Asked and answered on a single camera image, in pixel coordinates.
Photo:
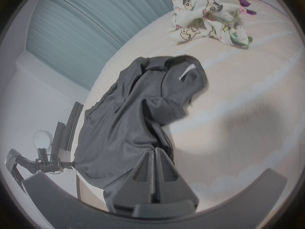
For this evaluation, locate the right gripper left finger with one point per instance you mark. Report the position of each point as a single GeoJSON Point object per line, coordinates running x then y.
{"type": "Point", "coordinates": [133, 194]}

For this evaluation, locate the blue-green curtain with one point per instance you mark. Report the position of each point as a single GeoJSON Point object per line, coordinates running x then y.
{"type": "Point", "coordinates": [119, 3]}
{"type": "Point", "coordinates": [59, 44]}

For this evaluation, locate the white printed garment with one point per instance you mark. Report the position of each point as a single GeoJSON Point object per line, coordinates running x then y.
{"type": "Point", "coordinates": [202, 13]}

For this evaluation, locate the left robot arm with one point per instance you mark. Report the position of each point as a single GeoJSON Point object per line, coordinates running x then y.
{"type": "Point", "coordinates": [14, 158]}

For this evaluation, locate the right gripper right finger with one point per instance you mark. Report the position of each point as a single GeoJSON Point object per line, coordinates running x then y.
{"type": "Point", "coordinates": [181, 194]}

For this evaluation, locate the bed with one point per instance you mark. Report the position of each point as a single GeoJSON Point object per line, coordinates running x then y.
{"type": "Point", "coordinates": [238, 104]}

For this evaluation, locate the black T-shirt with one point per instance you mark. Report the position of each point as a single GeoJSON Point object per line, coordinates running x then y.
{"type": "Point", "coordinates": [131, 104]}

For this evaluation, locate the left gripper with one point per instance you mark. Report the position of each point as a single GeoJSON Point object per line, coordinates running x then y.
{"type": "Point", "coordinates": [58, 167]}

